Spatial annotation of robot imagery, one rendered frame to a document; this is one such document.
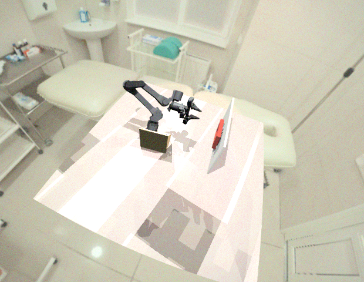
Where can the dark red picture frame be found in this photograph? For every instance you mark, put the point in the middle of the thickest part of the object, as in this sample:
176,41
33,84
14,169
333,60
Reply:
218,133

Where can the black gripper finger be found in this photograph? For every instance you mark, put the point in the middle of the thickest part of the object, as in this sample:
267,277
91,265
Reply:
195,107
193,117

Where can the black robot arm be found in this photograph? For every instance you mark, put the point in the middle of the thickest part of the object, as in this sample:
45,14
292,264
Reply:
152,125

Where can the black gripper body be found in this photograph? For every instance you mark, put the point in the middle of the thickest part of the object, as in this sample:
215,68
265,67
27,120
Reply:
187,110

